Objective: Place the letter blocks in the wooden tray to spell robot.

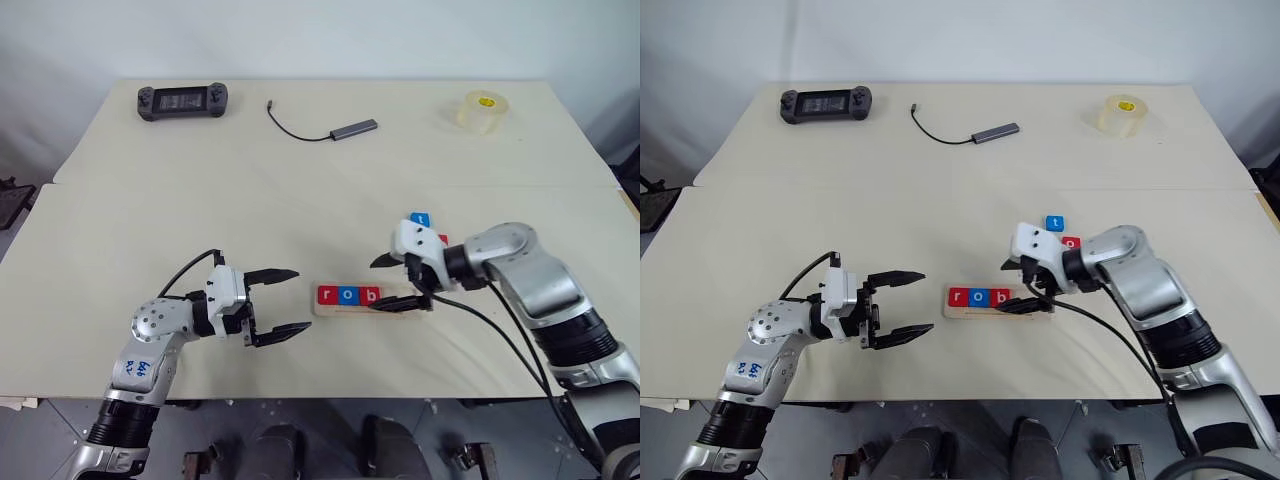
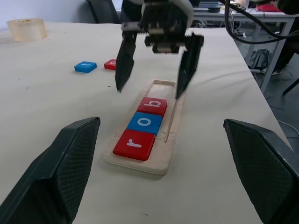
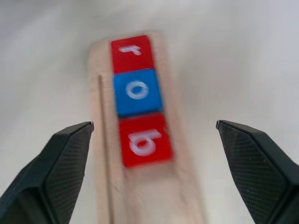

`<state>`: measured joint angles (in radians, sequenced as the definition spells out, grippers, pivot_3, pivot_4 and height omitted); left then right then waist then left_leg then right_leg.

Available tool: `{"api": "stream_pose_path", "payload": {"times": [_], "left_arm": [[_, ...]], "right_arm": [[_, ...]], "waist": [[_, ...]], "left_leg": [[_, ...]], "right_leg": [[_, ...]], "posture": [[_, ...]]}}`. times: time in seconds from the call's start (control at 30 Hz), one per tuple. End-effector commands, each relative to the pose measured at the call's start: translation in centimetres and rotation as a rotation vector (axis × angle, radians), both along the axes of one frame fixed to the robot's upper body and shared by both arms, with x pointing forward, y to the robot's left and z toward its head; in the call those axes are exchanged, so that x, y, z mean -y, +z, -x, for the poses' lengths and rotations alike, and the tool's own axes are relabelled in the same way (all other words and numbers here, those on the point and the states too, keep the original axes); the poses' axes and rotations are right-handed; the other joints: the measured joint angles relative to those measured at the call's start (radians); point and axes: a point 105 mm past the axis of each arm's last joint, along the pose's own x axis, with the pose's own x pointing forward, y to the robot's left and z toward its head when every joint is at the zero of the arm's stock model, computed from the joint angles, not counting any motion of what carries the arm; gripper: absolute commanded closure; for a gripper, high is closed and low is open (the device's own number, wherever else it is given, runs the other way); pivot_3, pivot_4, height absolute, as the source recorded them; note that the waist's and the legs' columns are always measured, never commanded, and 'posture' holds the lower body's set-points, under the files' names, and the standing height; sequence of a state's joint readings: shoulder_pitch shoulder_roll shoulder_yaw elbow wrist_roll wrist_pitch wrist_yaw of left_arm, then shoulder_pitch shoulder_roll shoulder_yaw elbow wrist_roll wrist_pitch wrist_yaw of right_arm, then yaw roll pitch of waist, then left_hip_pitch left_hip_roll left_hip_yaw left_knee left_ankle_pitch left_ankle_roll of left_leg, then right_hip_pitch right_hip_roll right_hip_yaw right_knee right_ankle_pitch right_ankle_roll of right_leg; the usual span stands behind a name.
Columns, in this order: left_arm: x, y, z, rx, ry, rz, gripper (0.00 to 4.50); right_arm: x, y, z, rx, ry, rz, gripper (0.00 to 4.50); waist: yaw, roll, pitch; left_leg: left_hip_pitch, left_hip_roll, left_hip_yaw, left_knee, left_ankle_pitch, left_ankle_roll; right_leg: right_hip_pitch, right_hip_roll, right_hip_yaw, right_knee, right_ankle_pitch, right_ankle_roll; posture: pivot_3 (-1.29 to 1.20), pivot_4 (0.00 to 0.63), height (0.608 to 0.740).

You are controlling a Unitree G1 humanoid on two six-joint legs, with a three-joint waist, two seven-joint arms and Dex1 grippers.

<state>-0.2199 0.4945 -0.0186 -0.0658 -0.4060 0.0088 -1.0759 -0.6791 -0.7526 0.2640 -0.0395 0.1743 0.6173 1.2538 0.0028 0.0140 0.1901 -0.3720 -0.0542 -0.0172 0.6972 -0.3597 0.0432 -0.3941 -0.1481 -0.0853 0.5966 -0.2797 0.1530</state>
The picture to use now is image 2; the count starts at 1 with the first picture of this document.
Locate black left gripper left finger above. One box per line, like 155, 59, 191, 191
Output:
0, 116, 101, 224

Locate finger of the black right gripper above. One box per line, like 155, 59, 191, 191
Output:
115, 30, 138, 93
175, 32, 205, 100

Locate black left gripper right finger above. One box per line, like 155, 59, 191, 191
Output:
223, 119, 299, 224

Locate red letter o block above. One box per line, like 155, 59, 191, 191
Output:
103, 59, 117, 71

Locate blue letter t block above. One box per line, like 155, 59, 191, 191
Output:
74, 61, 98, 74

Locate red letter b block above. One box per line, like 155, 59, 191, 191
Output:
136, 97, 168, 117

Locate blue letter o block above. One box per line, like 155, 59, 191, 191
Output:
126, 112, 163, 137

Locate red letter r block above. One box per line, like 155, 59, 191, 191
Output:
113, 129, 157, 162

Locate wooden letter tray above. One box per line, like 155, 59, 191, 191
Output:
103, 79, 185, 176

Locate black office chair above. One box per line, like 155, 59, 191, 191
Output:
85, 0, 121, 24

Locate black bag on floor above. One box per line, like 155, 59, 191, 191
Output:
248, 48, 270, 71

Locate grey background desk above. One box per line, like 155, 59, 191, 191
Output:
193, 6, 298, 94

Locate red cloth on desk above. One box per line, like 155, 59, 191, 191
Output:
255, 4, 284, 13

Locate person in dark clothes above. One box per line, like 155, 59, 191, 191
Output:
272, 0, 299, 76

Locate clear tape roll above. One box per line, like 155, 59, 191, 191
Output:
6, 18, 48, 43

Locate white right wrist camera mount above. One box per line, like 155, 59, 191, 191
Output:
171, 0, 194, 28

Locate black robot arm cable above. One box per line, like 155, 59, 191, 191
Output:
223, 0, 299, 45

